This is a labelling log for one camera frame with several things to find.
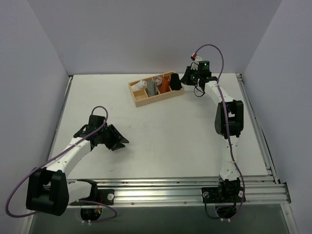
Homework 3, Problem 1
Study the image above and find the black underwear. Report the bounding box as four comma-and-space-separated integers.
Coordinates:
170, 73, 182, 91

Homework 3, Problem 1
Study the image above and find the wooden compartment tray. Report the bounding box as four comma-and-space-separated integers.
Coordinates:
128, 71, 184, 107

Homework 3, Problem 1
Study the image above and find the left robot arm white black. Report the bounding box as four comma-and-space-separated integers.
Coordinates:
26, 115, 129, 216

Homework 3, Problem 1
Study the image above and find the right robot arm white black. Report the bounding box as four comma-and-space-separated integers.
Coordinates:
181, 60, 244, 201

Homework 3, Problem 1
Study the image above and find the orange rolled cloth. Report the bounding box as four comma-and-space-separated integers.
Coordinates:
160, 76, 170, 94

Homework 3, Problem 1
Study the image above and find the pale patterned rolled cloth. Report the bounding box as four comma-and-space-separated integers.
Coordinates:
153, 76, 162, 86

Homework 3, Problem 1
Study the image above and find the grey rolled cloth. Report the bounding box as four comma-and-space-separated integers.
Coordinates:
147, 80, 158, 97

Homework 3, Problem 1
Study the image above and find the white rolled cloth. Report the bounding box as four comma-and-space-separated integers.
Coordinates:
132, 80, 147, 91

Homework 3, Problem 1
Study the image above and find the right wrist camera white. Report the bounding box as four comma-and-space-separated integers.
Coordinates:
191, 54, 203, 64

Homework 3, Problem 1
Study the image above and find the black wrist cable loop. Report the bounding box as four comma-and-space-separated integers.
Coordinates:
194, 84, 207, 98

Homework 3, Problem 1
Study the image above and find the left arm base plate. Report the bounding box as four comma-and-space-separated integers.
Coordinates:
69, 189, 115, 206

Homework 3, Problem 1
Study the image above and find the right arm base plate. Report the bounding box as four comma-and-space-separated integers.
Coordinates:
201, 187, 246, 204

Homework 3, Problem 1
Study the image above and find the aluminium frame rail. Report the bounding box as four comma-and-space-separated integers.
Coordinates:
25, 176, 292, 210

